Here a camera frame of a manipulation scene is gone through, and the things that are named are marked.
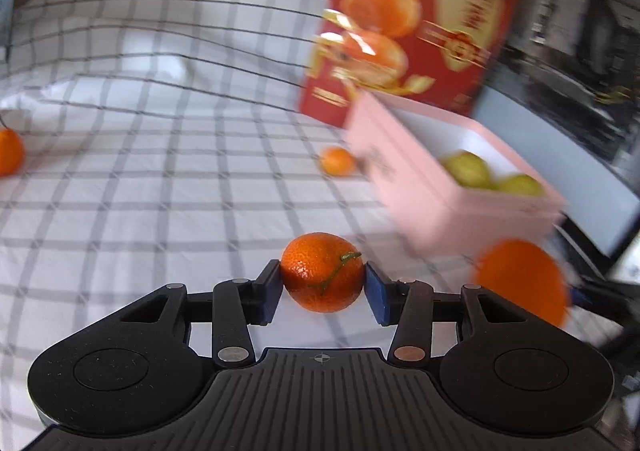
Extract pink box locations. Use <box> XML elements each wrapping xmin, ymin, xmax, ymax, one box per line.
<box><xmin>345</xmin><ymin>90</ymin><xmax>569</xmax><ymax>258</ymax></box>

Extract tangerine with stem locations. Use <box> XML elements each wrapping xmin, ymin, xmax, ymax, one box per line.
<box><xmin>280</xmin><ymin>232</ymin><xmax>365</xmax><ymax>314</ymax></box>

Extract red box with orange print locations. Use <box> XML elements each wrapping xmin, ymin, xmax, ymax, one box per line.
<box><xmin>298</xmin><ymin>0</ymin><xmax>529</xmax><ymax>128</ymax></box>

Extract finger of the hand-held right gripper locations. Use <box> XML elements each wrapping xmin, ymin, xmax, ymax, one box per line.
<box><xmin>567</xmin><ymin>283</ymin><xmax>608</xmax><ymax>313</ymax></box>

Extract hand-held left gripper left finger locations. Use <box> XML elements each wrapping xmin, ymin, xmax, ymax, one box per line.
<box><xmin>119</xmin><ymin>259</ymin><xmax>282</xmax><ymax>365</ymax></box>

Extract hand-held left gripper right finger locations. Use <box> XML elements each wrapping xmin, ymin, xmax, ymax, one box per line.
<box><xmin>364</xmin><ymin>263</ymin><xmax>533</xmax><ymax>363</ymax></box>

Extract black monitor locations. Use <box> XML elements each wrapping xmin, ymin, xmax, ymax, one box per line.
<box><xmin>472</xmin><ymin>0</ymin><xmax>640</xmax><ymax>260</ymax></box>

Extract green pear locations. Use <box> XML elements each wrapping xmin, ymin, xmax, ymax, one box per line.
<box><xmin>494</xmin><ymin>173</ymin><xmax>547</xmax><ymax>197</ymax></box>
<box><xmin>440</xmin><ymin>150</ymin><xmax>495</xmax><ymax>190</ymax></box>

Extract white checked bedsheet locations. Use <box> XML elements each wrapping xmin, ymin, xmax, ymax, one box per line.
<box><xmin>0</xmin><ymin>0</ymin><xmax>623</xmax><ymax>451</ymax></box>

